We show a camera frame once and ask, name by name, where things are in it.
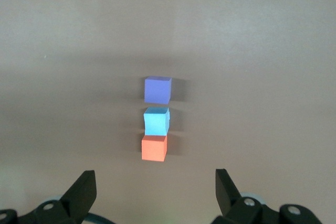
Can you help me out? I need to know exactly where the blue foam block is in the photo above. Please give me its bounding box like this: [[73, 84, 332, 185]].
[[143, 106, 171, 136]]

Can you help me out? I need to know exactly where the purple foam block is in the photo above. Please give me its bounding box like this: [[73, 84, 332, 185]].
[[144, 76, 172, 105]]

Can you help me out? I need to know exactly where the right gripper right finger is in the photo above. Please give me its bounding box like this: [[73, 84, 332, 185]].
[[211, 168, 322, 224]]

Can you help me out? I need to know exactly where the orange foam block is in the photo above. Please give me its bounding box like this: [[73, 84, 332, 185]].
[[141, 134, 168, 163]]

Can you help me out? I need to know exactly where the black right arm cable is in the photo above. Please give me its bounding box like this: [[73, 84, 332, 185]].
[[85, 211, 118, 224]]

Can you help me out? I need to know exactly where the brown table cover mat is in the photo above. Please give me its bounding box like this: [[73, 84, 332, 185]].
[[0, 0, 336, 224]]

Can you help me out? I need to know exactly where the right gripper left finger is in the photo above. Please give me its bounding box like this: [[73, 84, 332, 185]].
[[0, 170, 97, 224]]

